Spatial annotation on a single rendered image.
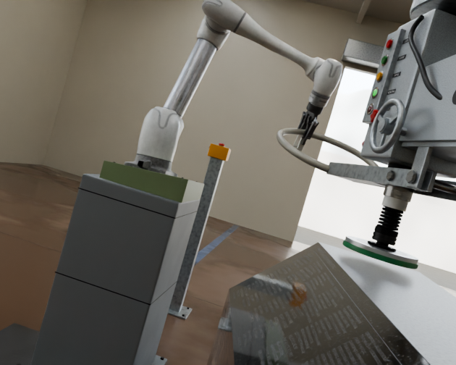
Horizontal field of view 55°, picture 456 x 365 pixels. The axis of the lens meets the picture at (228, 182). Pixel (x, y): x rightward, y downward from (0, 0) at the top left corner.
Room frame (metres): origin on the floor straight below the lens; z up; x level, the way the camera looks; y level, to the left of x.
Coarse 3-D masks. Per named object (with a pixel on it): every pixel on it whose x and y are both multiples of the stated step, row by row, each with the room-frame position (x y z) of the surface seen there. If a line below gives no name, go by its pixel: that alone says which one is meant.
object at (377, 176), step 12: (336, 168) 1.67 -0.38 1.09; (348, 168) 1.56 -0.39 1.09; (360, 168) 1.47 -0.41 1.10; (372, 168) 1.39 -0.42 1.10; (384, 168) 1.31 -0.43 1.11; (396, 168) 1.25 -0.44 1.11; (360, 180) 1.53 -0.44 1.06; (372, 180) 1.36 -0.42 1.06; (384, 180) 1.29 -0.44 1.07; (396, 180) 1.23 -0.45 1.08; (408, 180) 1.10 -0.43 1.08; (432, 180) 1.07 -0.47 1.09; (444, 180) 1.20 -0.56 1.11; (420, 192) 1.29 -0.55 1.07; (432, 192) 1.24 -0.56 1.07; (444, 192) 1.19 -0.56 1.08
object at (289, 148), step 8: (288, 128) 2.07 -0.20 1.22; (296, 128) 2.12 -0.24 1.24; (280, 136) 1.91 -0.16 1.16; (312, 136) 2.16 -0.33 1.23; (320, 136) 2.17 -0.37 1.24; (280, 144) 1.88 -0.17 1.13; (288, 144) 1.84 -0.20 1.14; (336, 144) 2.16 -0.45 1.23; (344, 144) 2.15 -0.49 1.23; (296, 152) 1.79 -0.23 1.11; (352, 152) 2.12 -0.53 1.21; (304, 160) 1.77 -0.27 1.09; (312, 160) 1.76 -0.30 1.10; (368, 160) 2.05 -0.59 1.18; (320, 168) 1.75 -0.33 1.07; (328, 168) 1.74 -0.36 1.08
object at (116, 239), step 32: (96, 192) 1.68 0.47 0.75; (128, 192) 1.67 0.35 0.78; (96, 224) 1.68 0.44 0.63; (128, 224) 1.66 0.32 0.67; (160, 224) 1.64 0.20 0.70; (192, 224) 2.00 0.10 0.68; (64, 256) 1.69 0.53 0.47; (96, 256) 1.67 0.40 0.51; (128, 256) 1.66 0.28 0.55; (160, 256) 1.64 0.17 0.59; (64, 288) 1.68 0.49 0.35; (96, 288) 1.67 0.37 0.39; (128, 288) 1.65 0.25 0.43; (160, 288) 1.73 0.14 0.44; (64, 320) 1.68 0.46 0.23; (96, 320) 1.66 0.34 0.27; (128, 320) 1.65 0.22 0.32; (160, 320) 1.90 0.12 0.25; (64, 352) 1.68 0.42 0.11; (96, 352) 1.66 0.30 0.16; (128, 352) 1.64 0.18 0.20
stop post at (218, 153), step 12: (216, 156) 2.71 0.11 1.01; (228, 156) 2.78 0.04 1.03; (216, 168) 2.73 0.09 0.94; (204, 180) 2.73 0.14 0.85; (216, 180) 2.73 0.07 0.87; (204, 192) 2.73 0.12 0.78; (204, 204) 2.73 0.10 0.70; (204, 216) 2.73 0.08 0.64; (192, 228) 2.73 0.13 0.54; (204, 228) 2.78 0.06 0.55; (192, 240) 2.73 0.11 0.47; (192, 252) 2.73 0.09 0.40; (192, 264) 2.73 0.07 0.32; (180, 276) 2.73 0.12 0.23; (180, 288) 2.73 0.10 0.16; (180, 300) 2.73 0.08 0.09; (168, 312) 2.67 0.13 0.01; (180, 312) 2.73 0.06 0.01
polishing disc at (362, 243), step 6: (348, 240) 1.30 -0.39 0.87; (354, 240) 1.27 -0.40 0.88; (360, 240) 1.33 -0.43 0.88; (366, 240) 1.39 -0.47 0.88; (360, 246) 1.25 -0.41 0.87; (366, 246) 1.24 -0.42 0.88; (372, 246) 1.25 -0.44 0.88; (378, 252) 1.22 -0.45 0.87; (384, 252) 1.21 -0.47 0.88; (390, 252) 1.23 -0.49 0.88; (396, 252) 1.28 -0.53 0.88; (402, 252) 1.35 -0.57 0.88; (396, 258) 1.21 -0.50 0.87; (402, 258) 1.21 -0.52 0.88; (408, 258) 1.22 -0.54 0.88; (414, 258) 1.27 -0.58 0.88
